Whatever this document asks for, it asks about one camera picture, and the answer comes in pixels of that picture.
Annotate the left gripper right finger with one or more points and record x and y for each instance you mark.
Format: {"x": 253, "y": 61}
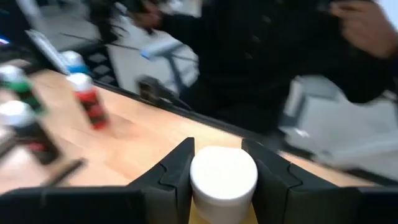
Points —
{"x": 280, "y": 193}

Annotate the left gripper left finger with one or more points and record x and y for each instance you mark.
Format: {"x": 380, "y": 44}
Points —
{"x": 171, "y": 186}

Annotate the large yellow paint bottle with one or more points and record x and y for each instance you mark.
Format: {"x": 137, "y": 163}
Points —
{"x": 224, "y": 180}

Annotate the brown-tipped paintbrushes group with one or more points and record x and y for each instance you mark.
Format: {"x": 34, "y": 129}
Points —
{"x": 66, "y": 171}

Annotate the small scarlet paint bottle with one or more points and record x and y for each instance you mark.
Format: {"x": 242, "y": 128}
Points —
{"x": 93, "y": 109}

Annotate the small black paint bottle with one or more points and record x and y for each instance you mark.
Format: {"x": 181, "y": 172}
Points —
{"x": 34, "y": 140}

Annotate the large turquoise paint bottle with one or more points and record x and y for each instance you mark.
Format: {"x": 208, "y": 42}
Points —
{"x": 73, "y": 59}

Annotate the small green paint bottle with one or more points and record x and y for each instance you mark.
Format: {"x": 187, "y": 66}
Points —
{"x": 26, "y": 93}

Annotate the black clamp-mounted device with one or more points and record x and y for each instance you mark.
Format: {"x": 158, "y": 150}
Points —
{"x": 152, "y": 90}

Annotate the person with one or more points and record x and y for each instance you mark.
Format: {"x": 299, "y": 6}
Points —
{"x": 248, "y": 62}

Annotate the light blue stand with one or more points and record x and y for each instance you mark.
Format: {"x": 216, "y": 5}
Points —
{"x": 161, "y": 48}

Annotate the checkered floor mat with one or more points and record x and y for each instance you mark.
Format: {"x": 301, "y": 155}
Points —
{"x": 99, "y": 59}

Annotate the person's hand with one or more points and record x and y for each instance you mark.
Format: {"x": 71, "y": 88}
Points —
{"x": 146, "y": 17}
{"x": 363, "y": 31}

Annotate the silver aluminium post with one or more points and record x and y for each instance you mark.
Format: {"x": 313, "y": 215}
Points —
{"x": 46, "y": 49}

